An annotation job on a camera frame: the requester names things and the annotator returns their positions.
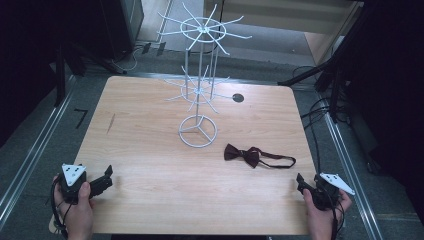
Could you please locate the person's left hand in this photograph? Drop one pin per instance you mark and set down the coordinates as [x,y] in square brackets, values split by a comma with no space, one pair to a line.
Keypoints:
[78,216]

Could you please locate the dark red bow tie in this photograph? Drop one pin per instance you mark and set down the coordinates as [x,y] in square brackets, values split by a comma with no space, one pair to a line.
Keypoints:
[250,156]

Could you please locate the dark cabinet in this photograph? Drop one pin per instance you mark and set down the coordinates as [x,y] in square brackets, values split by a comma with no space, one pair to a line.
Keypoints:
[121,26]

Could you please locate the metal floor rail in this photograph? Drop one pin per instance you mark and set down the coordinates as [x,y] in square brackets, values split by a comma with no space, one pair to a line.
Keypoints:
[353,180]
[30,156]

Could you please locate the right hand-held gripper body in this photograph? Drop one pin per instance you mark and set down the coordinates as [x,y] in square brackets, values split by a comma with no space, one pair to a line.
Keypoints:
[328,191]

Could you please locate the person's right hand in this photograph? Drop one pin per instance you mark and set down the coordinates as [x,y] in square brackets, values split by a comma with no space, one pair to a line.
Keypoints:
[321,223]

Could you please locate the black metal stand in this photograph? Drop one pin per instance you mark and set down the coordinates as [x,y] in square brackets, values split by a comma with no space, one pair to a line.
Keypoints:
[60,76]
[335,66]

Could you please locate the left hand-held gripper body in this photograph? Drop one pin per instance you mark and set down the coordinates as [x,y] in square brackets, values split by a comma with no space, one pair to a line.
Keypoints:
[73,176]

